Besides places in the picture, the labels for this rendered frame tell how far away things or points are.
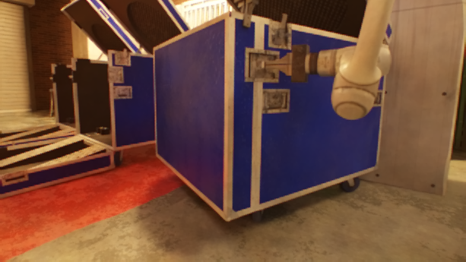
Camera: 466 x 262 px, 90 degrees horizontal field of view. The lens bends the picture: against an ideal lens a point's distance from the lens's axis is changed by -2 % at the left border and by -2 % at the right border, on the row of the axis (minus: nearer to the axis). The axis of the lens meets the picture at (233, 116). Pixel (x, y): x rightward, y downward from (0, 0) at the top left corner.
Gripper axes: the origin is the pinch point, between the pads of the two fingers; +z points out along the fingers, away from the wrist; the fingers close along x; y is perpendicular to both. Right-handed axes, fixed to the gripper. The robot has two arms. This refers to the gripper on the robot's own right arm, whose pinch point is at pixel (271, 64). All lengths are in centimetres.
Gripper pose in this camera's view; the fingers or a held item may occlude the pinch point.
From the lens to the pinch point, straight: 93.7
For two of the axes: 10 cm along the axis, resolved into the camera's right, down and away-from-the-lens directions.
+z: -8.7, -0.7, 4.8
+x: -0.1, 9.9, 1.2
